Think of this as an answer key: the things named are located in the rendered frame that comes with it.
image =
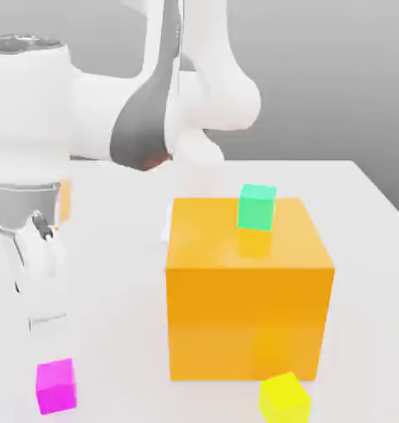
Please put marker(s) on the small magenta cube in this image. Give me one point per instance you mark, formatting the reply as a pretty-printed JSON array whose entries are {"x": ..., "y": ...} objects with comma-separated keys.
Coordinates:
[{"x": 56, "y": 388}]

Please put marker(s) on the small yellow cube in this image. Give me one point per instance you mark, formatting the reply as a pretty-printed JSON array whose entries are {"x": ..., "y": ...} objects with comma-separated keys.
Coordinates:
[{"x": 283, "y": 400}]

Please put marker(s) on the small green cube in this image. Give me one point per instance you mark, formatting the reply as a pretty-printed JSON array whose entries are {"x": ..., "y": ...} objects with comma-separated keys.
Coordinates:
[{"x": 256, "y": 211}]

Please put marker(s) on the large orange box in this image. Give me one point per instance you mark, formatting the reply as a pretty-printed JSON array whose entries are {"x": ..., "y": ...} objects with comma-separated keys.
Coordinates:
[{"x": 245, "y": 314}]

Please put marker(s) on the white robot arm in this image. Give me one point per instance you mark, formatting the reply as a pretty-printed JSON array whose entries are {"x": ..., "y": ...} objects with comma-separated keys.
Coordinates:
[{"x": 30, "y": 109}]

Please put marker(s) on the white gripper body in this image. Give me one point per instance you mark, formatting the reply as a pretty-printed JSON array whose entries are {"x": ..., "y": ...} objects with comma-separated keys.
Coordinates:
[{"x": 42, "y": 281}]

